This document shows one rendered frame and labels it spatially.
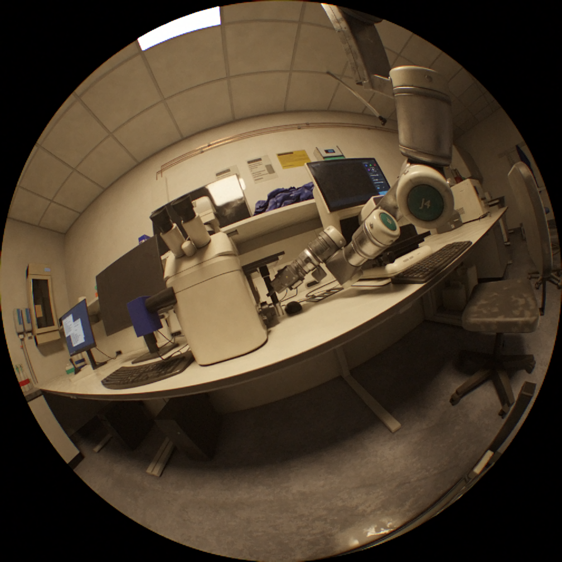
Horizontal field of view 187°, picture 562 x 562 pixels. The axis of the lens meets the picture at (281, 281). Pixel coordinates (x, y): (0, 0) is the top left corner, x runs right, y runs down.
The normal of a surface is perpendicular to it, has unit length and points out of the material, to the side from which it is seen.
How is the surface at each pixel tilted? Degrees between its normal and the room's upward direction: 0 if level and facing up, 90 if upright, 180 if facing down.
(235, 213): 86
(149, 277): 86
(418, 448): 0
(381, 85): 94
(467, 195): 90
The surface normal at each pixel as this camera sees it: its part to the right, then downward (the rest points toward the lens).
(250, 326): 0.64, -0.23
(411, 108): -0.86, 0.50
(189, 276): 0.09, -0.02
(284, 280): -0.28, 0.11
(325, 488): -0.35, -0.94
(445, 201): -0.59, 0.71
